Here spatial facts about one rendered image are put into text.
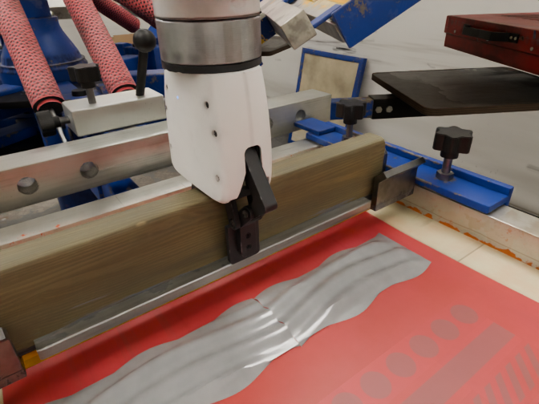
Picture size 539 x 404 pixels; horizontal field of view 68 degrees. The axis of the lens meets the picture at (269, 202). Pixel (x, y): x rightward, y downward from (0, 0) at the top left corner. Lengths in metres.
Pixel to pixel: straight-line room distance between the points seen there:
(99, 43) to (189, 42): 0.55
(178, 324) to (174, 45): 0.23
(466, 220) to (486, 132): 1.99
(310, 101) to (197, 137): 0.40
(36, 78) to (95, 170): 0.26
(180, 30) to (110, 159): 0.29
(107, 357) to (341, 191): 0.27
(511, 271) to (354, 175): 0.18
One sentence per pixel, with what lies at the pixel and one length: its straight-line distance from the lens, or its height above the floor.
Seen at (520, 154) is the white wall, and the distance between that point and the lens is 2.43.
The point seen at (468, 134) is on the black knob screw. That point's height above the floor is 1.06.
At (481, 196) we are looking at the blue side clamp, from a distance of 0.50.
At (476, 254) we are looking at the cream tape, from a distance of 0.49.
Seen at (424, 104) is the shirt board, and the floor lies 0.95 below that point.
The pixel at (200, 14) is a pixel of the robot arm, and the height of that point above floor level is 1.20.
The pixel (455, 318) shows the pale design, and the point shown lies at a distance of 0.40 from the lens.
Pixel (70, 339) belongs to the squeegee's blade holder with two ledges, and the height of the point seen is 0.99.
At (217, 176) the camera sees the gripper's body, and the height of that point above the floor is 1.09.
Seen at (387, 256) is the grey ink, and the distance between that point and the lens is 0.44.
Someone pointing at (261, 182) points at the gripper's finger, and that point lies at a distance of 0.30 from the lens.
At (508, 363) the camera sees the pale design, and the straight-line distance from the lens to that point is 0.38.
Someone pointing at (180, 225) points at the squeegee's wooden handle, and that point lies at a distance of 0.33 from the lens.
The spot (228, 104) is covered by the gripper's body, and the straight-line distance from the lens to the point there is 0.28.
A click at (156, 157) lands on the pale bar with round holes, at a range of 0.56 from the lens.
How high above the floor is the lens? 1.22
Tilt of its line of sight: 30 degrees down
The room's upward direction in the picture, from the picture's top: 1 degrees counter-clockwise
